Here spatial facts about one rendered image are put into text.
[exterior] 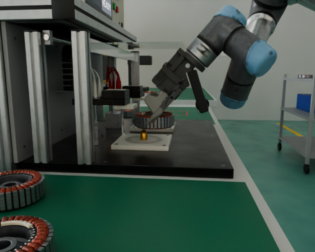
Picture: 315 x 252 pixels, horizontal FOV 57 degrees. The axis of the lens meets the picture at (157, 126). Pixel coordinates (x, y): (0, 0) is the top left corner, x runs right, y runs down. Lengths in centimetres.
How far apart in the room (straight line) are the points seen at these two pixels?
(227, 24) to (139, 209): 49
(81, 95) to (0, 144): 21
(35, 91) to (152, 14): 566
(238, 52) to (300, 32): 580
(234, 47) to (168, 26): 548
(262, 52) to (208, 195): 35
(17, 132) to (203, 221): 45
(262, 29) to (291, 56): 544
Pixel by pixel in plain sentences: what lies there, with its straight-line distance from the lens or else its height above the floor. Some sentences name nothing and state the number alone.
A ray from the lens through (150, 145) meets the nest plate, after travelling 75.
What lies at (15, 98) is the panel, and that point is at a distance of 70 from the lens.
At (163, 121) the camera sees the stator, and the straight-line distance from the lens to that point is 76.
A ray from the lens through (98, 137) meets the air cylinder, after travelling 81.
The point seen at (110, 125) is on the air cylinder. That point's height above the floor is 78.
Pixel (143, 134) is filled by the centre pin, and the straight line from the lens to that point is 81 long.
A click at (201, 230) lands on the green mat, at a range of 44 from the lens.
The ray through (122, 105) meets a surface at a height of 88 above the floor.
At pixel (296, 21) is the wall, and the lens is 651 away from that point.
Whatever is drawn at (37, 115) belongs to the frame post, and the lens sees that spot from 69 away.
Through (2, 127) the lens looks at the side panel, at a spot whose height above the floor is 85.
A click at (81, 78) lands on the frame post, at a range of 64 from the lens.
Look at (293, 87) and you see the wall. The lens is 646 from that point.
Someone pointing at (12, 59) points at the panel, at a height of 99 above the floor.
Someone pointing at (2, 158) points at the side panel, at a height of 78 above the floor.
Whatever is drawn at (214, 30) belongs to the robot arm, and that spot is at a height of 107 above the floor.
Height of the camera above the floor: 97
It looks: 10 degrees down
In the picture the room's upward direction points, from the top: straight up
